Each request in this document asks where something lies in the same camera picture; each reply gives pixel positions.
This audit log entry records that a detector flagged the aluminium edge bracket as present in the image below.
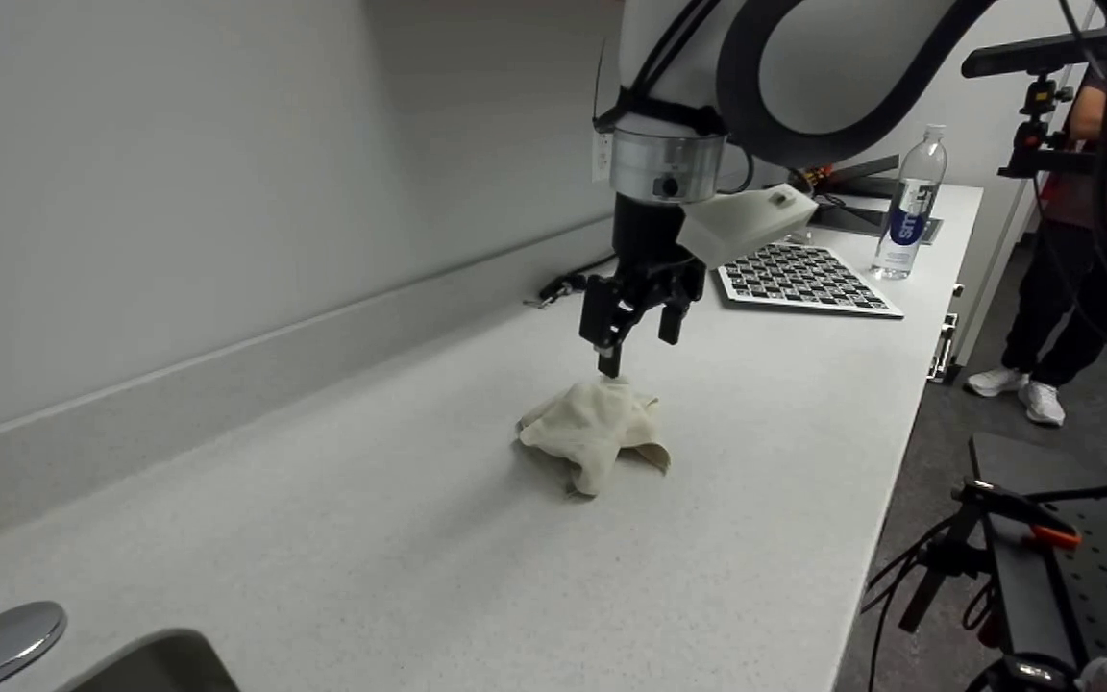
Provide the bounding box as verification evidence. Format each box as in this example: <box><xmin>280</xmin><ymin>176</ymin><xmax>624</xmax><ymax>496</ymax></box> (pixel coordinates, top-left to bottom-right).
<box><xmin>925</xmin><ymin>280</ymin><xmax>972</xmax><ymax>387</ymax></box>

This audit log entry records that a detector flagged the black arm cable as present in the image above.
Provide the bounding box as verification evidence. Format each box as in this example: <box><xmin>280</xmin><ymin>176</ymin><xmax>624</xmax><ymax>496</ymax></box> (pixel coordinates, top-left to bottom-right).
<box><xmin>593</xmin><ymin>0</ymin><xmax>726</xmax><ymax>132</ymax></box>

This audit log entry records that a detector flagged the person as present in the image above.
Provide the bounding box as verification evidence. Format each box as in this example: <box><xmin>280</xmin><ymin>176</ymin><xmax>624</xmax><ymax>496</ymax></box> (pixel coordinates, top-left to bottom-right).
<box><xmin>961</xmin><ymin>0</ymin><xmax>1107</xmax><ymax>433</ymax></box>

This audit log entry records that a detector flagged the black flat device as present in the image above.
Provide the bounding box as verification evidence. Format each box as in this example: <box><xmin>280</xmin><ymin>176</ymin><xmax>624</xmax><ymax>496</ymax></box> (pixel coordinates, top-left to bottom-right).
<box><xmin>816</xmin><ymin>149</ymin><xmax>947</xmax><ymax>248</ymax></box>

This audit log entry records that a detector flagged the black white checkerboard calibration board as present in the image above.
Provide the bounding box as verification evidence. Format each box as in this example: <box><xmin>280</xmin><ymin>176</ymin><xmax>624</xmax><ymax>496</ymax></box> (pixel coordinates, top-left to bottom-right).
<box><xmin>715</xmin><ymin>235</ymin><xmax>906</xmax><ymax>322</ymax></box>

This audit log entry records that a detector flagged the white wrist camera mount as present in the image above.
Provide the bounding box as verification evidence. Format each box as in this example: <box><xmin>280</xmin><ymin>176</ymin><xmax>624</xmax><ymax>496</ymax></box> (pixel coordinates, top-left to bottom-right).
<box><xmin>676</xmin><ymin>182</ymin><xmax>824</xmax><ymax>269</ymax></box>

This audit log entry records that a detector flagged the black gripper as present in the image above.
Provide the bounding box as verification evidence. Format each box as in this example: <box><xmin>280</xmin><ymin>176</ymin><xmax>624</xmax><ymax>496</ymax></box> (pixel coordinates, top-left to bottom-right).
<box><xmin>575</xmin><ymin>189</ymin><xmax>708</xmax><ymax>381</ymax></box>

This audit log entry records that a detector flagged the clear plastic water bottle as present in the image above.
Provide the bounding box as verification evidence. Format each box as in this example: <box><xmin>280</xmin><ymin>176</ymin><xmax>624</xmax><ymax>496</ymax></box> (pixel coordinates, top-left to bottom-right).
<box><xmin>869</xmin><ymin>127</ymin><xmax>954</xmax><ymax>286</ymax></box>

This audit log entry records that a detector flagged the beige cloth towel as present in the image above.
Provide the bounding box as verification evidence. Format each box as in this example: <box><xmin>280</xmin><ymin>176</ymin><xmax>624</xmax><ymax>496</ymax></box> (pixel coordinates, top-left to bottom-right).
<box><xmin>511</xmin><ymin>373</ymin><xmax>676</xmax><ymax>505</ymax></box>

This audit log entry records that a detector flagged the stainless steel sink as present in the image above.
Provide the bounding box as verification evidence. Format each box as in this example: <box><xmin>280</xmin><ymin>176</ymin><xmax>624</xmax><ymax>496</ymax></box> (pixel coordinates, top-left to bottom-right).
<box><xmin>59</xmin><ymin>628</ymin><xmax>243</xmax><ymax>692</ymax></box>

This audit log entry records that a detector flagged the orange clamp handle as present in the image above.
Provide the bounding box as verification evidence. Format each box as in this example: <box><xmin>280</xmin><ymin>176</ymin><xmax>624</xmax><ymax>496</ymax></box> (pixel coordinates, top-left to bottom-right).
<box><xmin>1024</xmin><ymin>521</ymin><xmax>1086</xmax><ymax>554</ymax></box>

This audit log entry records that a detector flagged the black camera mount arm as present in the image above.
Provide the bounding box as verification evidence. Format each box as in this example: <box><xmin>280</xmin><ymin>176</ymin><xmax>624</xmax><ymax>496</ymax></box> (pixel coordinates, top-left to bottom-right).
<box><xmin>994</xmin><ymin>73</ymin><xmax>1107</xmax><ymax>186</ymax></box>

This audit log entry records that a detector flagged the black stereo camera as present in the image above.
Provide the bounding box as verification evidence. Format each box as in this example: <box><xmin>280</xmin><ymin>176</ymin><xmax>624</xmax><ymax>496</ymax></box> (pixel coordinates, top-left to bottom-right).
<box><xmin>957</xmin><ymin>28</ymin><xmax>1107</xmax><ymax>81</ymax></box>

